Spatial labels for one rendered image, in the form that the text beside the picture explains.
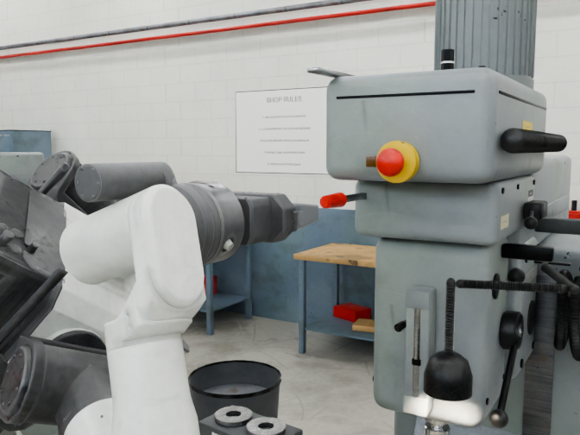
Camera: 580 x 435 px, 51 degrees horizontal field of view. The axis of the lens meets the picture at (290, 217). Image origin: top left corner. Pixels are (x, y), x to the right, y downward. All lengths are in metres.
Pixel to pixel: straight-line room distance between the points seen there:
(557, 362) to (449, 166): 0.75
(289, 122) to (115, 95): 2.46
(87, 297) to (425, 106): 0.54
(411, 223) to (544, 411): 0.70
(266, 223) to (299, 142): 5.40
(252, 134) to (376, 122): 5.48
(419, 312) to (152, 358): 0.58
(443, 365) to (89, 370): 0.50
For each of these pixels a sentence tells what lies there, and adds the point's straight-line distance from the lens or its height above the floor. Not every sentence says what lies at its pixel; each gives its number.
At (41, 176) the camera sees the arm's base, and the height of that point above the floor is 1.73.
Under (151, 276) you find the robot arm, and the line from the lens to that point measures 0.51.
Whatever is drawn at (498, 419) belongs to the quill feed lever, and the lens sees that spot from 1.08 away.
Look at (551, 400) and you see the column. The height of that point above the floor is 1.21.
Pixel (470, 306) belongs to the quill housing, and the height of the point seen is 1.52.
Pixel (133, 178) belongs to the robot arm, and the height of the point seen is 1.75.
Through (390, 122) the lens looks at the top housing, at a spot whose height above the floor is 1.82.
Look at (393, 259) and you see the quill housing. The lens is 1.06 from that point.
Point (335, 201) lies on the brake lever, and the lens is 0.91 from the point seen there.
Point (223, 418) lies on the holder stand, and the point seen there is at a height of 1.16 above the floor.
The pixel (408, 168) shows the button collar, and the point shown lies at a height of 1.75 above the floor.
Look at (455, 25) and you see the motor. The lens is 1.29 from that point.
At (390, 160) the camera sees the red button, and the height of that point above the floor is 1.76.
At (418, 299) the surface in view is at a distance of 1.02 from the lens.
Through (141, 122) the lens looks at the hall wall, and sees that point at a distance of 7.38.
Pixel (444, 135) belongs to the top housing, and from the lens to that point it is 0.88.
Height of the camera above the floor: 1.78
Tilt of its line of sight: 6 degrees down
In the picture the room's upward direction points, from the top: straight up
